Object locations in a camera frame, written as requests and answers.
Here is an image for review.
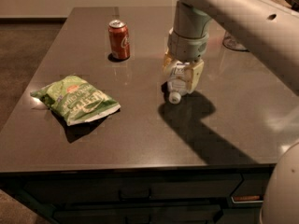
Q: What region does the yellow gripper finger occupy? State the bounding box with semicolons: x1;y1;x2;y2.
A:
163;50;177;77
185;60;204;93

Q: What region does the clear plastic bottle blue label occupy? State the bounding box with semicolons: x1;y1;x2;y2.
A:
167;60;188;105

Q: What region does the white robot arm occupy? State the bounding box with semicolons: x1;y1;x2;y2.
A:
166;0;299;224

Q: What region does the green jalapeno chip bag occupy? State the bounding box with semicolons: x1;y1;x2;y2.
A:
30;75;121;126

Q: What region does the metal mesh cup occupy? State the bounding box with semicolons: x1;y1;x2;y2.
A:
222;32;248;51

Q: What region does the orange soda can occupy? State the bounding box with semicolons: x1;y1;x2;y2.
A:
108;20;130;60

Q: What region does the dark drawer cabinet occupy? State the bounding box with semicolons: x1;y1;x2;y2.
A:
1;168;272;224

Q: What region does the black drawer handle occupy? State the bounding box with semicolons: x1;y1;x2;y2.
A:
118;188;152;202

